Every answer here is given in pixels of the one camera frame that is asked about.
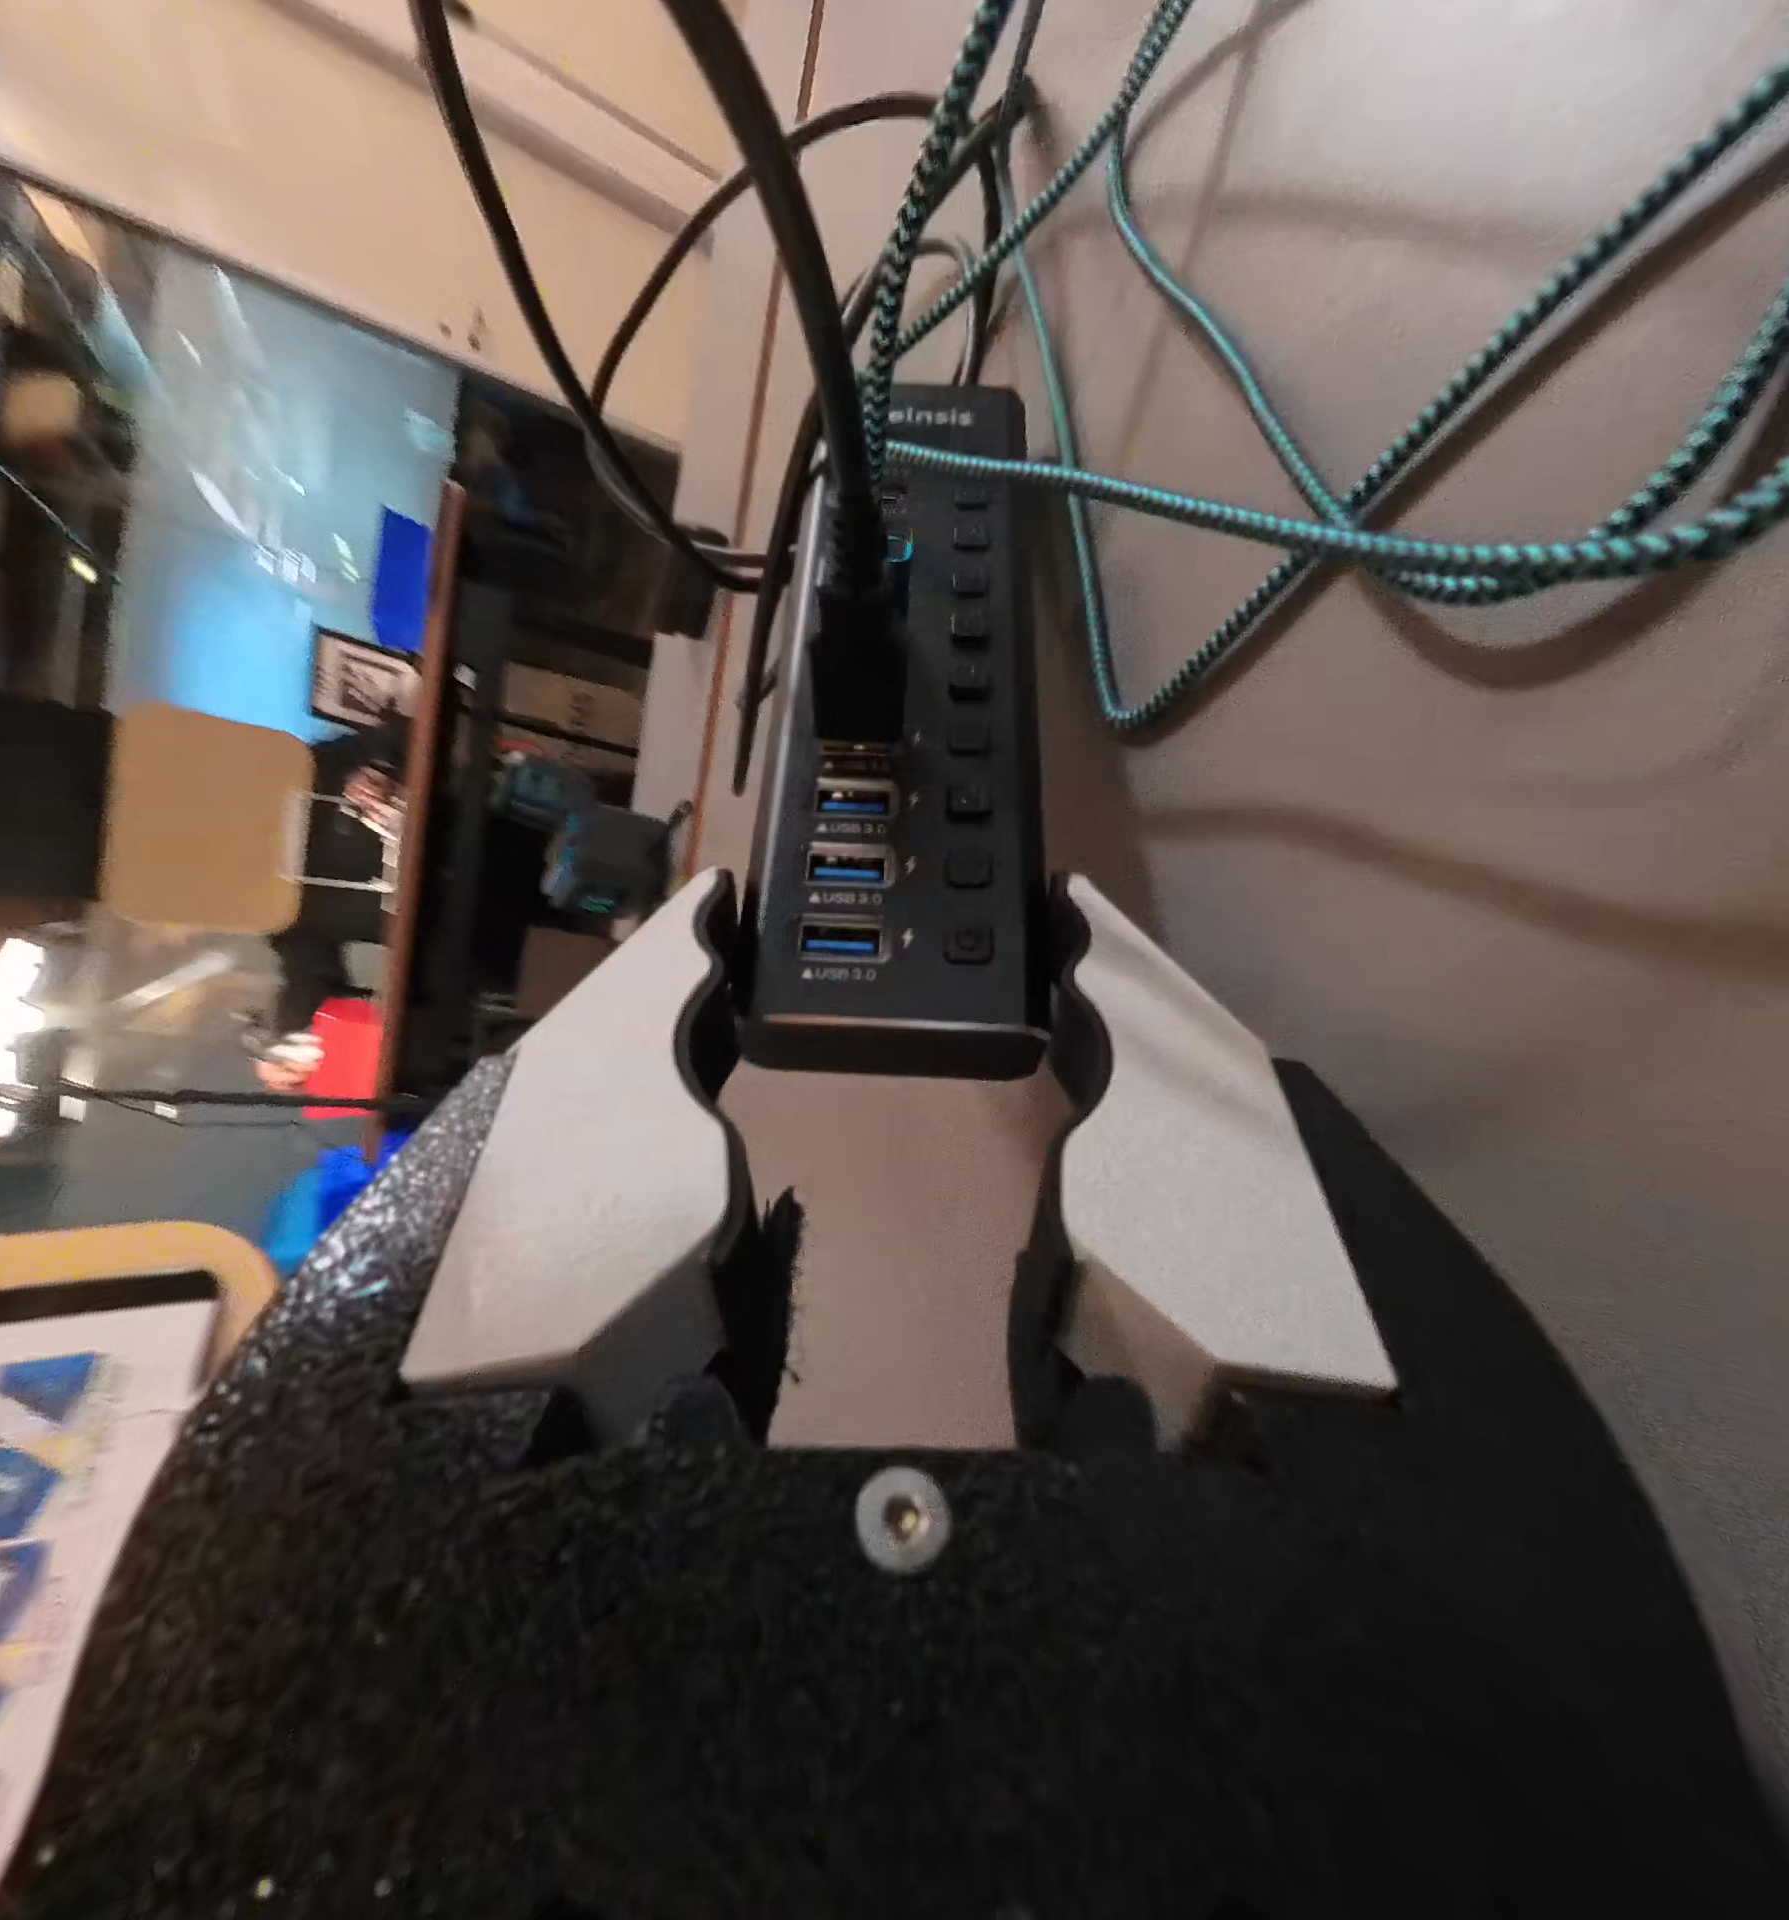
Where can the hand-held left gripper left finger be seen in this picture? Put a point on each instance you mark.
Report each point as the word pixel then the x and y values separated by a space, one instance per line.
pixel 564 1200

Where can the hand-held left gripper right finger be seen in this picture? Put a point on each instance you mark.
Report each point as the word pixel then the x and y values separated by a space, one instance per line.
pixel 1209 1200

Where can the black usb hub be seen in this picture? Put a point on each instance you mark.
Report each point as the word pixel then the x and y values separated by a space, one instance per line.
pixel 933 900

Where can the tan board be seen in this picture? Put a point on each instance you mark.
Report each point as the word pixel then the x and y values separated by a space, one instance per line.
pixel 205 819

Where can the framed picture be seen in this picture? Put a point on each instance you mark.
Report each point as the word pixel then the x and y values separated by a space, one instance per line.
pixel 362 678

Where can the printed paper sheet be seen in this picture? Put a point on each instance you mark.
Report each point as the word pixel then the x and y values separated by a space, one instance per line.
pixel 24 1500

